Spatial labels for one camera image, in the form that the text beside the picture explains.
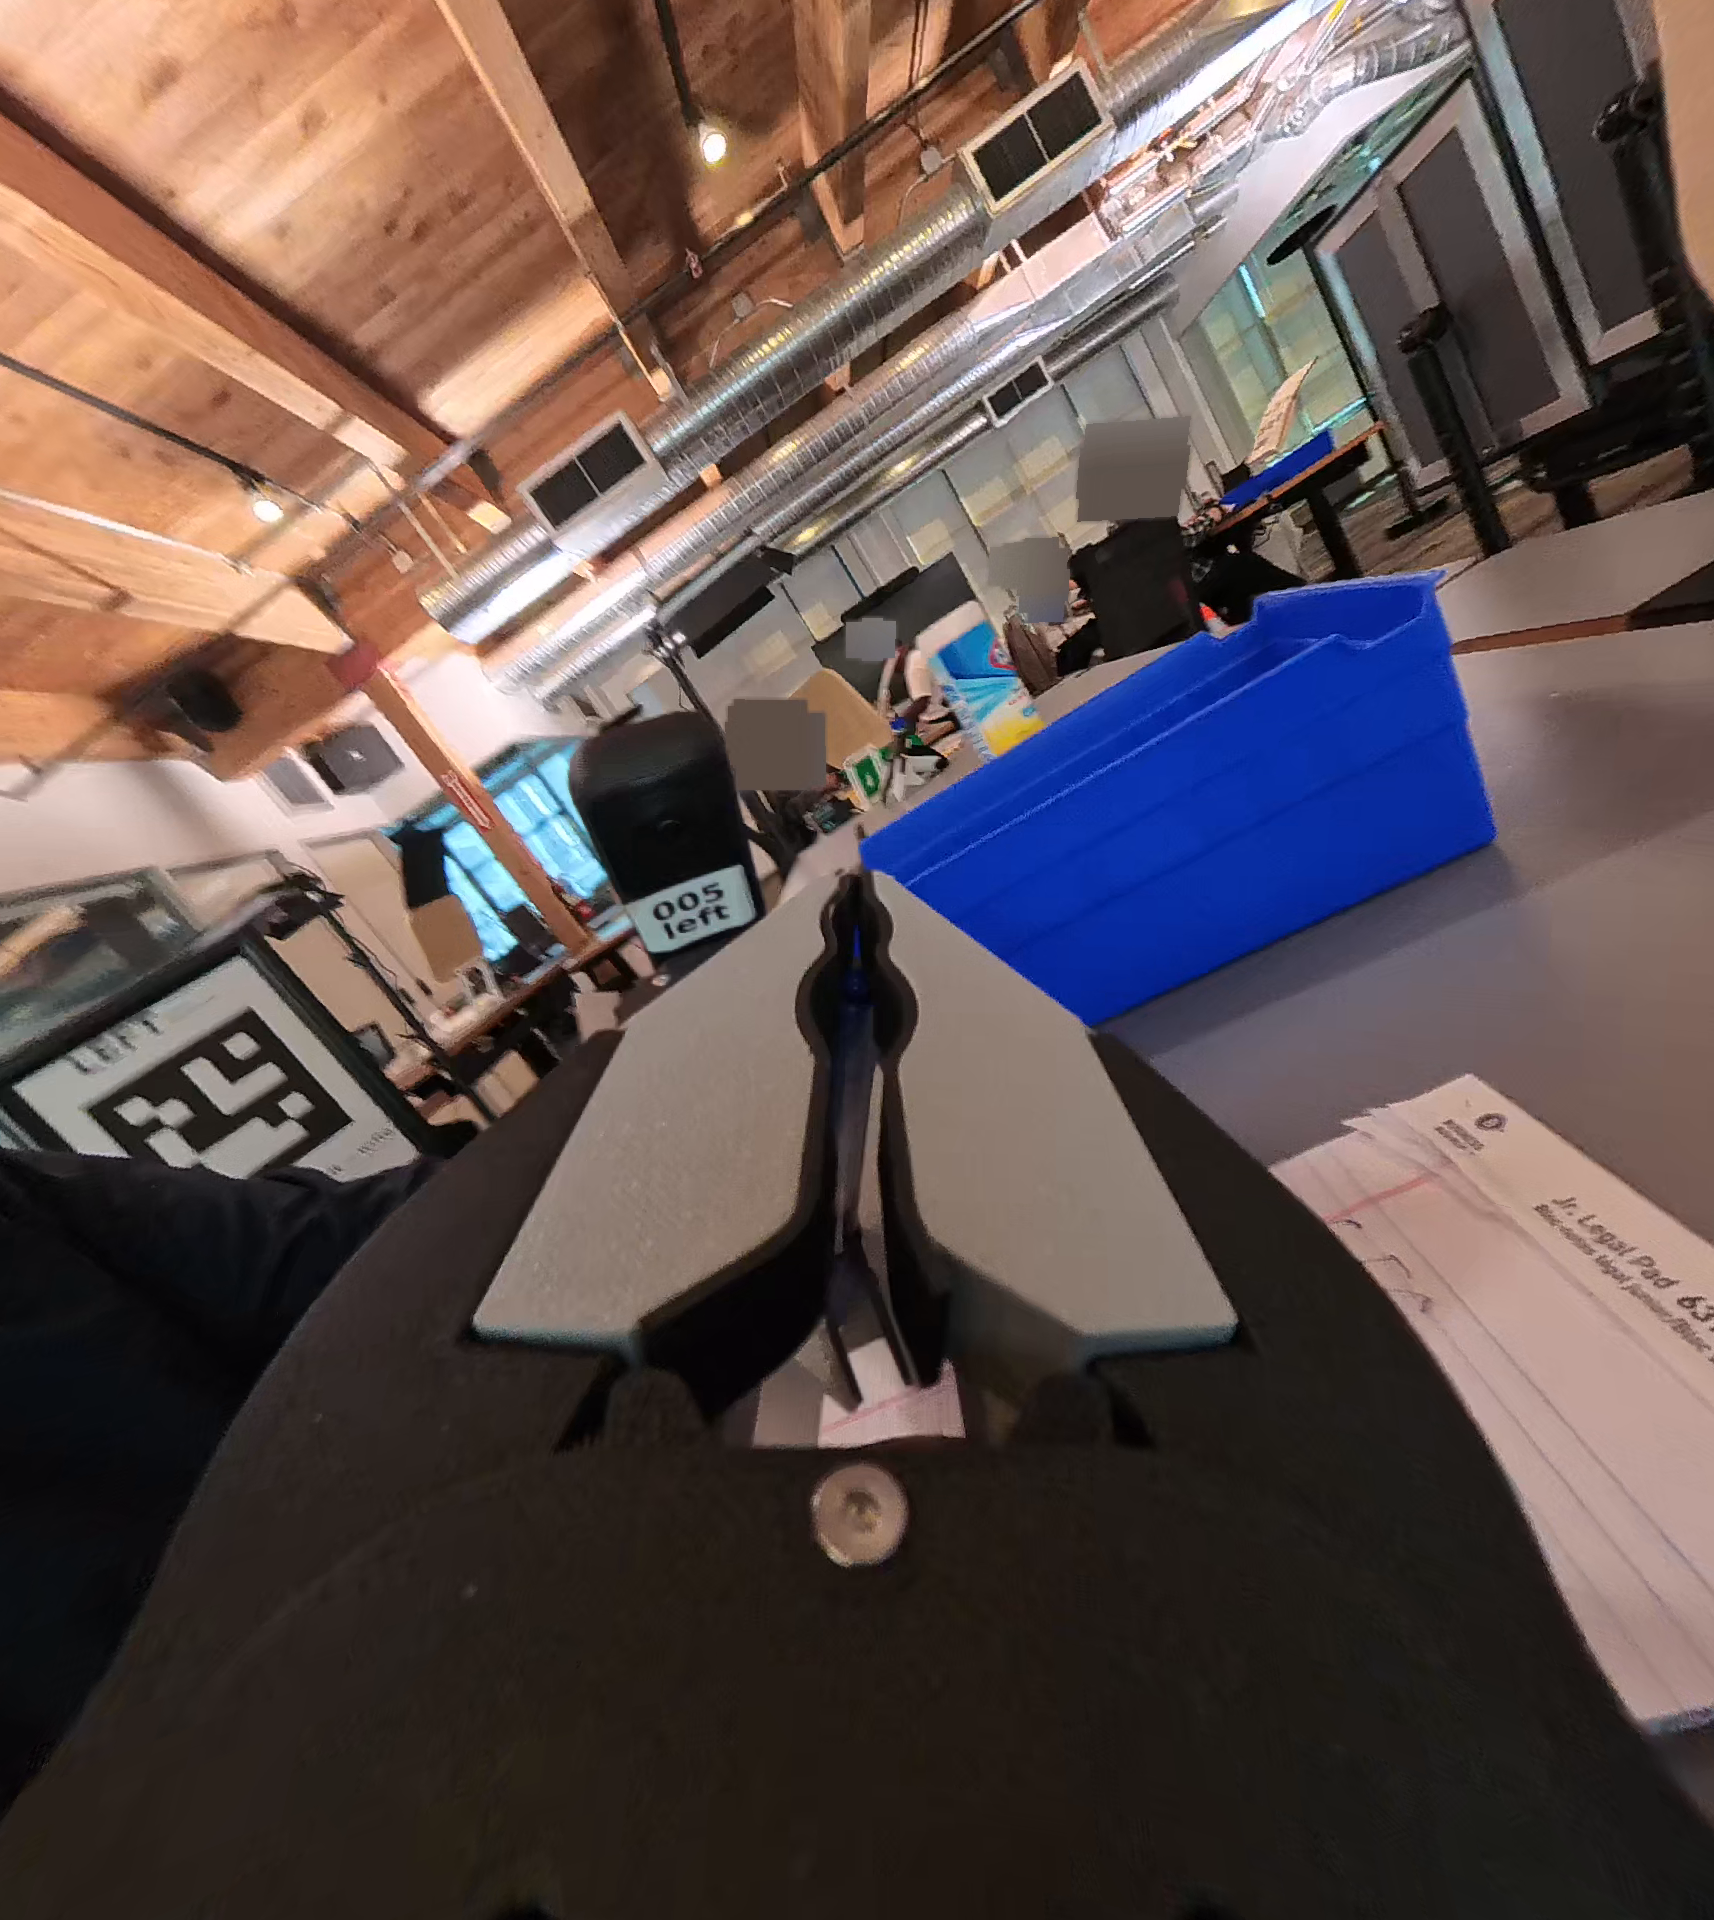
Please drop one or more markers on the white lined notepad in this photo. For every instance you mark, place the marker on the white lined notepad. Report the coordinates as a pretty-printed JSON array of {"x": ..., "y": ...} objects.
[{"x": 1623, "y": 1470}]

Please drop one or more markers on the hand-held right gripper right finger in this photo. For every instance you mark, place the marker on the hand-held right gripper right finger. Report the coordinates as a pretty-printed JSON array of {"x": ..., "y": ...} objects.
[{"x": 1069, "y": 1186}]

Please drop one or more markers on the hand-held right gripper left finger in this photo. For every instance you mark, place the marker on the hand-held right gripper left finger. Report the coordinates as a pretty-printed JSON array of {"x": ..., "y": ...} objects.
[{"x": 650, "y": 1186}]

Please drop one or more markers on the blue plastic bin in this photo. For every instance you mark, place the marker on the blue plastic bin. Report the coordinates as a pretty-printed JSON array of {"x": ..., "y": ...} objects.
[{"x": 1218, "y": 811}]

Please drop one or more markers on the silver ventilation duct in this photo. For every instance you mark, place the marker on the silver ventilation duct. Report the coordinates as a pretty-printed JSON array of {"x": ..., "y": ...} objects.
[
  {"x": 736, "y": 516},
  {"x": 829, "y": 308}
]

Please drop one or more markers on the blue retractable pen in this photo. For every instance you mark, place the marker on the blue retractable pen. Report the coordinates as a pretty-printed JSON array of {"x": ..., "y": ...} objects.
[{"x": 851, "y": 1079}]

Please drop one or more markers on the grey acoustic panel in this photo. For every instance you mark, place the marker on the grey acoustic panel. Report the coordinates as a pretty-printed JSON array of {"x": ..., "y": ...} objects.
[{"x": 1579, "y": 150}]

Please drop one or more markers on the wipes canister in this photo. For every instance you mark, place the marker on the wipes canister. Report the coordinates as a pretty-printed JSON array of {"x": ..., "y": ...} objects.
[{"x": 993, "y": 689}]

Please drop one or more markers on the person's left forearm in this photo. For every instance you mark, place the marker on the person's left forearm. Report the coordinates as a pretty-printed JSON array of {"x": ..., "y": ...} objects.
[{"x": 48, "y": 1425}]

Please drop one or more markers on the white air vent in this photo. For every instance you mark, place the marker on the white air vent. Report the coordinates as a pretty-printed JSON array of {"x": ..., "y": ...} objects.
[
  {"x": 1019, "y": 391},
  {"x": 1040, "y": 136},
  {"x": 585, "y": 474}
]

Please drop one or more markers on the ceiling spotlight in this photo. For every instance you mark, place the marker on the ceiling spotlight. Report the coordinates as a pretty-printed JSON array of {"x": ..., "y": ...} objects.
[
  {"x": 266, "y": 504},
  {"x": 713, "y": 142}
]

